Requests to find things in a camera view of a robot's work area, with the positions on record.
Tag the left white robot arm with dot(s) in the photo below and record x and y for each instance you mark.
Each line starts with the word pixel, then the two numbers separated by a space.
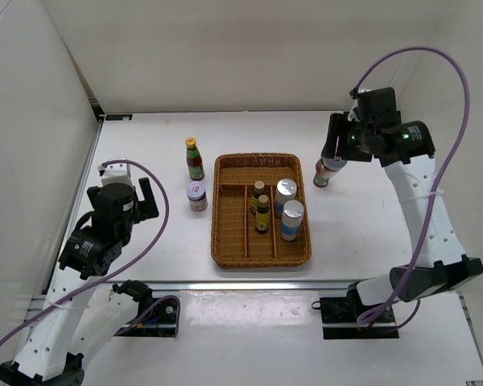
pixel 58 350

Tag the white blue canister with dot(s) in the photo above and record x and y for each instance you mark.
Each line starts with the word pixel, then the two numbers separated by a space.
pixel 286 190
pixel 291 220

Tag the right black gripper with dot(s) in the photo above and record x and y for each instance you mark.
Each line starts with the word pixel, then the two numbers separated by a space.
pixel 338 125

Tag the yellow cap sauce bottle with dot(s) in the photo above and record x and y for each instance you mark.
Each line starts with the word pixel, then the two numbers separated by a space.
pixel 194 160
pixel 327 168

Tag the silver lid jar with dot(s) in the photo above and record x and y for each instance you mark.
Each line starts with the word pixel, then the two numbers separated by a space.
pixel 197 197

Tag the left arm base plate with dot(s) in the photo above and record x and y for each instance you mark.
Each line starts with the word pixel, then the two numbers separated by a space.
pixel 157 317

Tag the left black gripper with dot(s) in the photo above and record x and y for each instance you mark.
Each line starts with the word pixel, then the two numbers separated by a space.
pixel 135 201

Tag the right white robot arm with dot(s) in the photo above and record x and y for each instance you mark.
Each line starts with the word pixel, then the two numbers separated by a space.
pixel 439 262

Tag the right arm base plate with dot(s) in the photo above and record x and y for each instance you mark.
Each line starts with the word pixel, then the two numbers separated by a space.
pixel 339 323

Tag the brown wicker basket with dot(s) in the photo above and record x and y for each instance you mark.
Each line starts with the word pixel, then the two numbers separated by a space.
pixel 235 241

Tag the small yellow label bottle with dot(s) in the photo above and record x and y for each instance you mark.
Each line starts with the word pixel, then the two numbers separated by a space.
pixel 262 214

